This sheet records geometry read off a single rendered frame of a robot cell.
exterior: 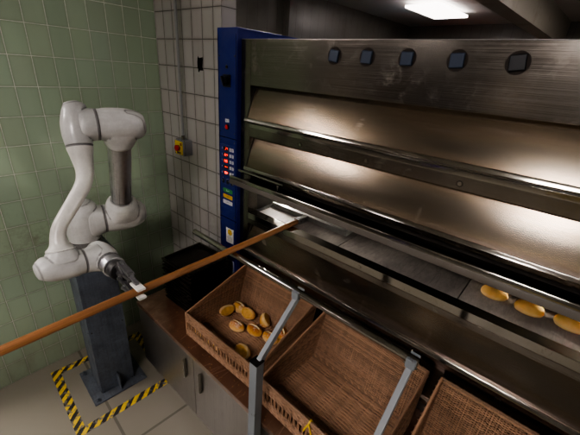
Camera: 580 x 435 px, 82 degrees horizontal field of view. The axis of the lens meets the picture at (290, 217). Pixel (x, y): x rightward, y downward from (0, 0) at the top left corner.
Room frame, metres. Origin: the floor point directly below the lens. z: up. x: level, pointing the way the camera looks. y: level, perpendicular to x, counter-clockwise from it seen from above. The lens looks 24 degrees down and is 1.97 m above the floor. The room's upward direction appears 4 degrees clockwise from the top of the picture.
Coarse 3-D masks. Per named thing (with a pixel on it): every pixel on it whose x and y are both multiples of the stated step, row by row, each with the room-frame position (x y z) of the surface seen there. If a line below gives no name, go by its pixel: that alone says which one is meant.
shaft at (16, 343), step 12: (276, 228) 1.57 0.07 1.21; (252, 240) 1.43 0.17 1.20; (228, 252) 1.31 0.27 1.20; (192, 264) 1.18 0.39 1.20; (204, 264) 1.21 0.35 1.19; (168, 276) 1.09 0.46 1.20; (108, 300) 0.92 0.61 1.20; (120, 300) 0.94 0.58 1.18; (84, 312) 0.85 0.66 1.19; (96, 312) 0.88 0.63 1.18; (60, 324) 0.80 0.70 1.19; (72, 324) 0.82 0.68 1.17; (24, 336) 0.74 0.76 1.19; (36, 336) 0.75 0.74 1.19; (0, 348) 0.69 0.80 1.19; (12, 348) 0.70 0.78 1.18
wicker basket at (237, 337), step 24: (216, 288) 1.58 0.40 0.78; (240, 288) 1.73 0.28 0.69; (264, 288) 1.65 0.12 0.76; (192, 312) 1.45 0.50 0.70; (216, 312) 1.58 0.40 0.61; (264, 312) 1.60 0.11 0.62; (312, 312) 1.42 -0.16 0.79; (192, 336) 1.39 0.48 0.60; (216, 336) 1.27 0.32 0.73; (240, 336) 1.43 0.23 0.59; (288, 336) 1.27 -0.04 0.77; (240, 360) 1.15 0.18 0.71
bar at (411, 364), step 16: (208, 240) 1.46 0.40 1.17; (240, 256) 1.32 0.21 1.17; (288, 288) 1.11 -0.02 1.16; (320, 304) 1.02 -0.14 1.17; (352, 320) 0.94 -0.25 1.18; (272, 336) 0.99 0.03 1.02; (368, 336) 0.88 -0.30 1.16; (400, 352) 0.81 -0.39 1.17; (256, 368) 0.90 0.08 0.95; (416, 368) 0.77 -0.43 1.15; (256, 384) 0.91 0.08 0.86; (400, 384) 0.75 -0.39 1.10; (256, 400) 0.91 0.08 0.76; (256, 416) 0.91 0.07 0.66; (384, 416) 0.69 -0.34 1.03; (256, 432) 0.91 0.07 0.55
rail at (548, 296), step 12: (240, 180) 1.65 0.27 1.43; (276, 192) 1.49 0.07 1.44; (300, 204) 1.39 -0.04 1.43; (336, 216) 1.27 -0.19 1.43; (360, 228) 1.19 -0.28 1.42; (372, 228) 1.17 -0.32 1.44; (396, 240) 1.10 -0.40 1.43; (408, 240) 1.09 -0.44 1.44; (432, 252) 1.01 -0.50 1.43; (456, 264) 0.96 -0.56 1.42; (468, 264) 0.94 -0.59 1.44; (492, 276) 0.89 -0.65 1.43; (504, 276) 0.88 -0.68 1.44; (528, 288) 0.83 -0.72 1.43; (552, 300) 0.79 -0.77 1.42; (564, 300) 0.78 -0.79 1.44
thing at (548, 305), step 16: (256, 192) 1.57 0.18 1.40; (288, 192) 1.63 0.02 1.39; (304, 208) 1.37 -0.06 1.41; (336, 208) 1.47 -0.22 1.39; (336, 224) 1.26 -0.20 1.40; (368, 224) 1.28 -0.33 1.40; (384, 224) 1.33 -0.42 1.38; (384, 240) 1.12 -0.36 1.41; (416, 240) 1.18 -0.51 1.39; (416, 256) 1.04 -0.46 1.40; (432, 256) 1.01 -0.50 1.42; (464, 256) 1.08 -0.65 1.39; (464, 272) 0.94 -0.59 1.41; (496, 272) 0.97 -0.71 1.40; (512, 272) 1.00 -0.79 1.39; (496, 288) 0.88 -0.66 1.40; (512, 288) 0.85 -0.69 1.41; (544, 288) 0.89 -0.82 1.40; (560, 288) 0.92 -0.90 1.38; (544, 304) 0.80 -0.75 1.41
